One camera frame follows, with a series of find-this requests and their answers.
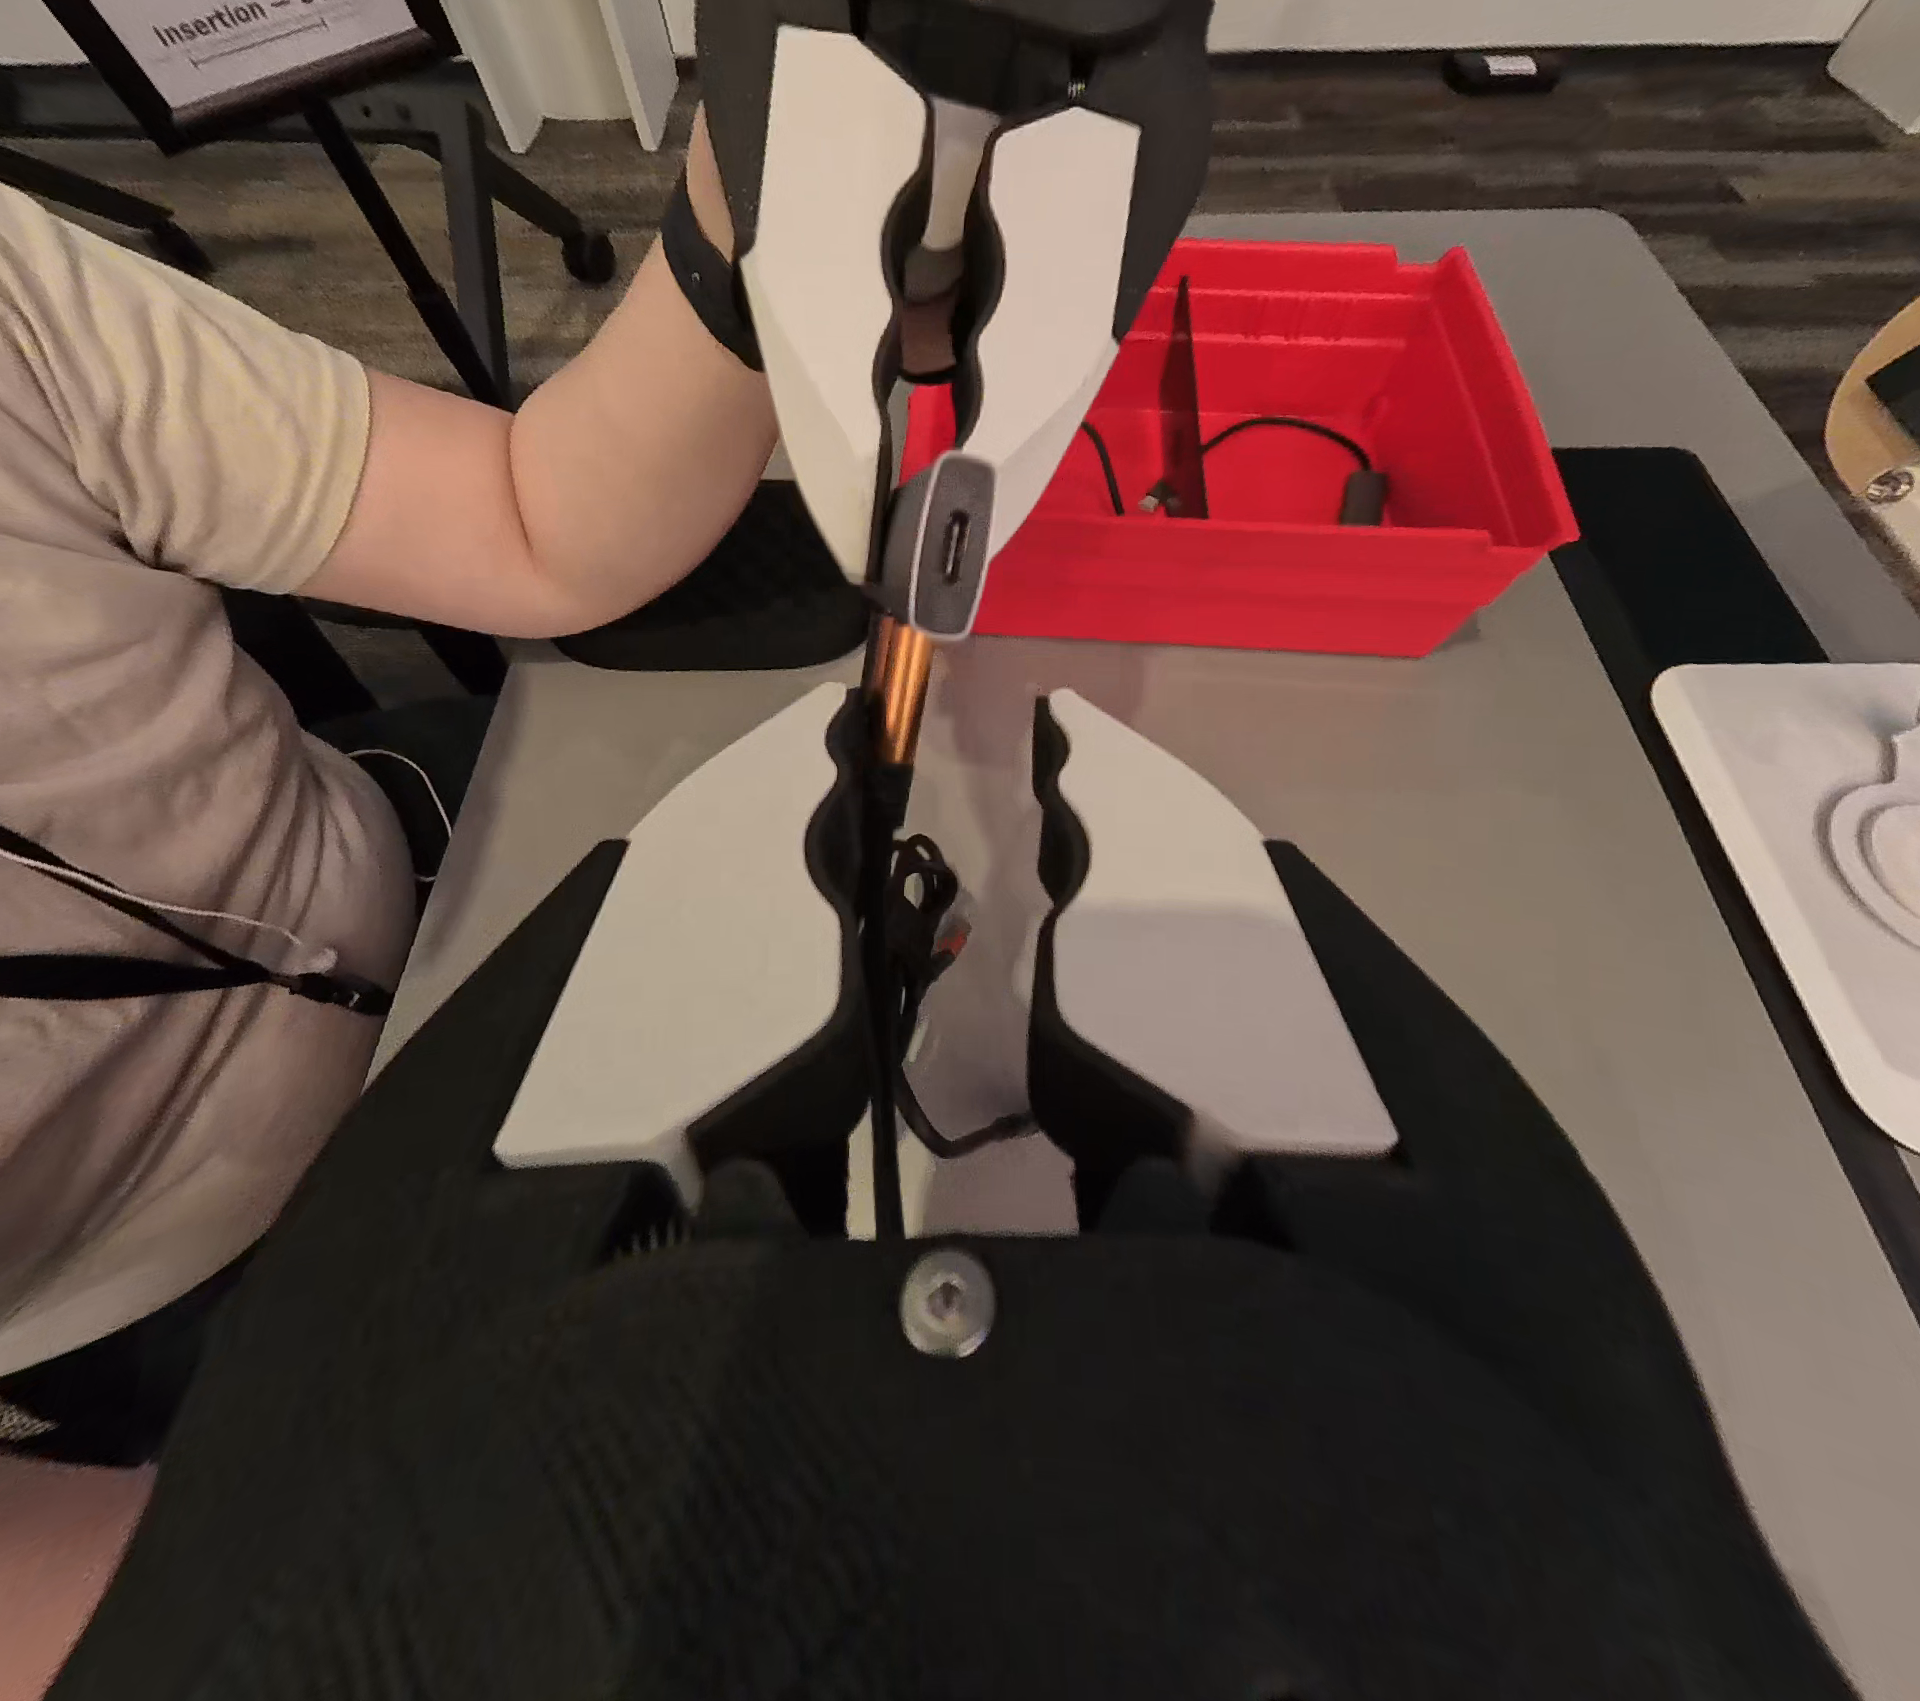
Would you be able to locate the small black floor box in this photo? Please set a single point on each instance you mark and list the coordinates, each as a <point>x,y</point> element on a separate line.
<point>1500,75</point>

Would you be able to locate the red plastic bin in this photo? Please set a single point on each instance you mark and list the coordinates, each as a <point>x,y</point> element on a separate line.
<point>1274,592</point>

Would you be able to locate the grey usb adapter block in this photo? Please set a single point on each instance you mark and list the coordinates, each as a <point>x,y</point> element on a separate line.
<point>937,547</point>

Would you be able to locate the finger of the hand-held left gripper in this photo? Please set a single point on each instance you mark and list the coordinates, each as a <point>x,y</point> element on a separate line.
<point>1065,277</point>
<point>825,277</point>

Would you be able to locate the black wristband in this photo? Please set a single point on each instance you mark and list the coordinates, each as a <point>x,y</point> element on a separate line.
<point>712,292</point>

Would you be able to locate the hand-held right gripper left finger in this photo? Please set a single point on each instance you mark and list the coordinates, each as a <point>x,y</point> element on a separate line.
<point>705,982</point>

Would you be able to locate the wooden board with clear cover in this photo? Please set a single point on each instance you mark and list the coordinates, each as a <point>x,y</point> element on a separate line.
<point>1860,427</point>

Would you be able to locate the white moulded tray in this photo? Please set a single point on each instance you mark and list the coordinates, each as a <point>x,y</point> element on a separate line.
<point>1739,801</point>

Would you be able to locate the person's leg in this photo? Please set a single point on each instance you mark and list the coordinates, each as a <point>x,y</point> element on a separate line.
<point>59,1612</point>

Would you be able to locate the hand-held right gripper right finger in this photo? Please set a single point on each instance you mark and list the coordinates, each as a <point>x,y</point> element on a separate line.
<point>1200,982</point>

